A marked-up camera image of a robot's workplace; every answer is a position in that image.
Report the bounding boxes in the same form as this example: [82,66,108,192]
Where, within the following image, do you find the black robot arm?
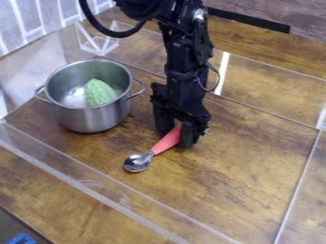
[115,0,213,149]

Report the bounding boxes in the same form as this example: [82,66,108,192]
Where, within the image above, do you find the clear acrylic corner bracket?
[74,23,119,56]

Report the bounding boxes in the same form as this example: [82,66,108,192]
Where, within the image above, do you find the blue object at corner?
[5,234,37,244]

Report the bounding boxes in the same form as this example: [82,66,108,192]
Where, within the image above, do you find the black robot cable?
[77,0,221,92]

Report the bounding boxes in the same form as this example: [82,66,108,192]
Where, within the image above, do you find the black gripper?
[149,67,211,149]

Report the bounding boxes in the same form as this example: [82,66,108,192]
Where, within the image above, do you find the pink handled metal spoon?
[123,125,180,173]

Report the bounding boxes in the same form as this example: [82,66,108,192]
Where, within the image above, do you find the stainless steel pot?
[34,59,145,133]

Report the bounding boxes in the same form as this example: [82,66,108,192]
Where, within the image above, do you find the green bumpy toy vegetable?
[84,78,117,107]

